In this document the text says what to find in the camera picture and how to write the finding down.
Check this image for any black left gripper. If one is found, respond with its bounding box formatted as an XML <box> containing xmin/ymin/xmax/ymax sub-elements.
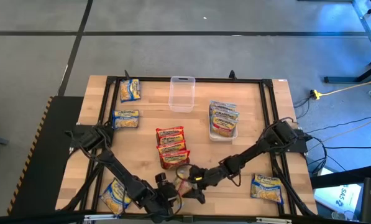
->
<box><xmin>147</xmin><ymin>172</ymin><xmax>182</xmax><ymax>223</ymax></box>

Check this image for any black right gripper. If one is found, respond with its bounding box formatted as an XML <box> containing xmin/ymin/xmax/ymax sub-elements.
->
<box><xmin>182</xmin><ymin>164</ymin><xmax>226</xmax><ymax>205</ymax></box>

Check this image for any blue ramen noodle pack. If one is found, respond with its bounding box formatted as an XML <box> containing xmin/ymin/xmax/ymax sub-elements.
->
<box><xmin>112</xmin><ymin>109</ymin><xmax>140</xmax><ymax>130</ymax></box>
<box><xmin>250</xmin><ymin>173</ymin><xmax>285</xmax><ymax>205</ymax></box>
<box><xmin>119</xmin><ymin>78</ymin><xmax>142</xmax><ymax>103</ymax></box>
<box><xmin>99</xmin><ymin>177</ymin><xmax>132</xmax><ymax>216</ymax></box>

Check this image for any white plastic bin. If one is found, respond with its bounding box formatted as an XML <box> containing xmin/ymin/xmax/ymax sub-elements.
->
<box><xmin>208</xmin><ymin>102</ymin><xmax>239</xmax><ymax>142</ymax></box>

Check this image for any smoky dark plastic bin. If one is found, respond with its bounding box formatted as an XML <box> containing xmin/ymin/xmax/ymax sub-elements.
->
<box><xmin>155</xmin><ymin>126</ymin><xmax>192</xmax><ymax>170</ymax></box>

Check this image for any clear plastic bin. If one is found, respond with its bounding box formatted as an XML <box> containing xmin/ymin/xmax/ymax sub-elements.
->
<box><xmin>168</xmin><ymin>76</ymin><xmax>196</xmax><ymax>113</ymax></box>

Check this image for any black hazard-striped floor mat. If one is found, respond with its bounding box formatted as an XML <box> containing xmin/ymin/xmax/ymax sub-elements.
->
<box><xmin>6</xmin><ymin>95</ymin><xmax>85</xmax><ymax>217</ymax></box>

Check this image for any white printed box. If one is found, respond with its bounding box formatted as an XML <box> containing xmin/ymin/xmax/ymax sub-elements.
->
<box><xmin>314</xmin><ymin>183</ymin><xmax>362</xmax><ymax>215</ymax></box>

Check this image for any black furniture bar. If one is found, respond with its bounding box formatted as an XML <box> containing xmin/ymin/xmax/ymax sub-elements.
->
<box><xmin>309</xmin><ymin>164</ymin><xmax>371</xmax><ymax>190</ymax></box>

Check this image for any black desk leg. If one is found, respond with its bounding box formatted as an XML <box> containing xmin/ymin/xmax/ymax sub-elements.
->
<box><xmin>324</xmin><ymin>58</ymin><xmax>371</xmax><ymax>84</ymax></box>

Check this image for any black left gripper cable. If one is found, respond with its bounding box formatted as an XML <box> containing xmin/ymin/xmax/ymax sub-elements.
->
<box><xmin>172</xmin><ymin>192</ymin><xmax>184</xmax><ymax>215</ymax></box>

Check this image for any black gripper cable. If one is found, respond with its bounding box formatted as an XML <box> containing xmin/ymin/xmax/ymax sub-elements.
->
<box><xmin>172</xmin><ymin>192</ymin><xmax>184</xmax><ymax>215</ymax></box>
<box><xmin>175</xmin><ymin>164</ymin><xmax>194</xmax><ymax>180</ymax></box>

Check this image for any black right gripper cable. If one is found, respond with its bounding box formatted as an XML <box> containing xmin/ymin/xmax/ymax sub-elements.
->
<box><xmin>175</xmin><ymin>164</ymin><xmax>194</xmax><ymax>180</ymax></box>

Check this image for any silver aluminium bracket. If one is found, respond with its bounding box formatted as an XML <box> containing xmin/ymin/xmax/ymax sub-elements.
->
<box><xmin>255</xmin><ymin>217</ymin><xmax>293</xmax><ymax>224</ymax></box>
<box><xmin>84</xmin><ymin>213</ymin><xmax>120</xmax><ymax>222</ymax></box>

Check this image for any yellow extension cable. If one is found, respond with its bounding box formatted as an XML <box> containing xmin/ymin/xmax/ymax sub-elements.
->
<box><xmin>310</xmin><ymin>76</ymin><xmax>371</xmax><ymax>99</ymax></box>

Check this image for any grey desk frame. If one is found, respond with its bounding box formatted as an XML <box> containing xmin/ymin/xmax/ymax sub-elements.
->
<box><xmin>351</xmin><ymin>0</ymin><xmax>371</xmax><ymax>60</ymax></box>

